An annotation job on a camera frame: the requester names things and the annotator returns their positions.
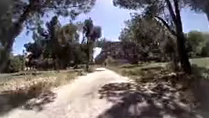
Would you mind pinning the stone building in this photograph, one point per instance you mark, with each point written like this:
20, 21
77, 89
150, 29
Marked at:
114, 51

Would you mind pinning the dry grass ground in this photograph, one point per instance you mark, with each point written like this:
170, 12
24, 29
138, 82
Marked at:
23, 81
146, 72

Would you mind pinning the group of trees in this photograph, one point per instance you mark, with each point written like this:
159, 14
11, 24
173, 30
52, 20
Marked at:
148, 40
58, 46

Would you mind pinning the green grass field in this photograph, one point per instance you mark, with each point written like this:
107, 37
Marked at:
204, 62

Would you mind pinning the pale dirt path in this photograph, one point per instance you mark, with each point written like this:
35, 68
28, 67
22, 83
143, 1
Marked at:
82, 95

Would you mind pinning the large pine tree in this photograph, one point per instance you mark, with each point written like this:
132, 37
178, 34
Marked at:
5, 41
182, 42

